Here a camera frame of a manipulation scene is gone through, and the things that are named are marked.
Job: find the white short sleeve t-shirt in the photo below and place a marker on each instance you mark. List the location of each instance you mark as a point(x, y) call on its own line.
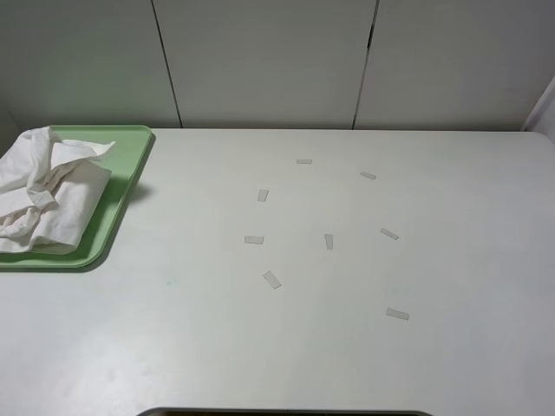
point(50, 188)

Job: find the light green plastic tray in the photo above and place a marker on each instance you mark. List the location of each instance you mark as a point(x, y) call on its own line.
point(126, 160)

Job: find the clear tape strip lower left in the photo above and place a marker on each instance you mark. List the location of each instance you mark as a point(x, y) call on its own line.
point(271, 279)

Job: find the clear tape strip centre right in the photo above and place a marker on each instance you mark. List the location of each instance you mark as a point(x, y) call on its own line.
point(389, 234)

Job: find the clear tape strip lower right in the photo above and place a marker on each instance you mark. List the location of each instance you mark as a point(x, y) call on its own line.
point(397, 314)

